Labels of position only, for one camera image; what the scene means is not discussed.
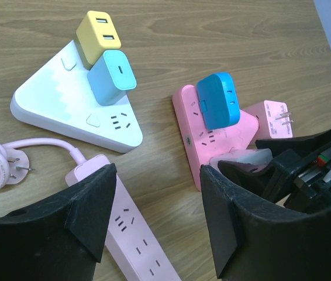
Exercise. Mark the pink cube adapter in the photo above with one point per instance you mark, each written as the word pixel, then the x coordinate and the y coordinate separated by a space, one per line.
pixel 274 120

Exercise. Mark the white cube charger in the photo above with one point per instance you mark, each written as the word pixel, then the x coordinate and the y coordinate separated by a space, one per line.
pixel 247 156

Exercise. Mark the white triangular power strip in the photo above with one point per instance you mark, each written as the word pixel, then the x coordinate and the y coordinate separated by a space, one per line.
pixel 58 98

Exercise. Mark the yellow usb charger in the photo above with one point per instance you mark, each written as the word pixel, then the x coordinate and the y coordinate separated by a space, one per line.
pixel 96 34

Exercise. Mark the teal usb charger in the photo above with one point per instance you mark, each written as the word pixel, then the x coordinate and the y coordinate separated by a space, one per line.
pixel 111 77

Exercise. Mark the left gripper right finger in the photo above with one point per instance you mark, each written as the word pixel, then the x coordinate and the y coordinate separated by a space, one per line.
pixel 254 239

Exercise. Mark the pink long power strip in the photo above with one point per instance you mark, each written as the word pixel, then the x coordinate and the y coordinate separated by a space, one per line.
pixel 132 244

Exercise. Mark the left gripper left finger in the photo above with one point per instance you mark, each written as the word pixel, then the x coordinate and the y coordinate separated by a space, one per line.
pixel 61 237

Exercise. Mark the pink triangular power strip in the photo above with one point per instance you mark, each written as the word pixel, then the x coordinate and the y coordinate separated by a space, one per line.
pixel 202 144

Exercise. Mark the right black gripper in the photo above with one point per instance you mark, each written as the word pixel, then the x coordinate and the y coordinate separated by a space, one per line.
pixel 306 183

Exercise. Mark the blue plug adapter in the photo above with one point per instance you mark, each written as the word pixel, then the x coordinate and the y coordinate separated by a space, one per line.
pixel 218 101

